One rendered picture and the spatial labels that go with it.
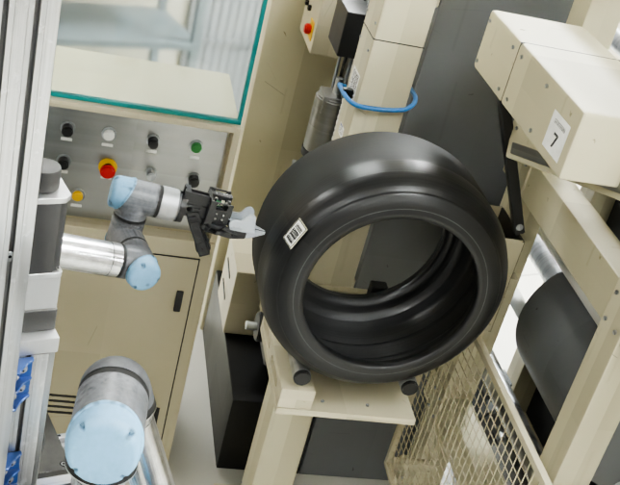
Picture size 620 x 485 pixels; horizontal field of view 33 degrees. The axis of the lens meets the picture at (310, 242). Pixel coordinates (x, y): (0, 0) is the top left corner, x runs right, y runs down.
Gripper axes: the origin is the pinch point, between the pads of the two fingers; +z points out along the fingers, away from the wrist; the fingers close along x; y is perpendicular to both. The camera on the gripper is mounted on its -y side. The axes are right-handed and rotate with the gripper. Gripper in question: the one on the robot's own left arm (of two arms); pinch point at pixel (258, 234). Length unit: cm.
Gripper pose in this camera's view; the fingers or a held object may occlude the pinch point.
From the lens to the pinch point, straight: 243.3
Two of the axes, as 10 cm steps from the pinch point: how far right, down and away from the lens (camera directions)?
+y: 3.4, -8.3, -4.4
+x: -1.4, -5.1, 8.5
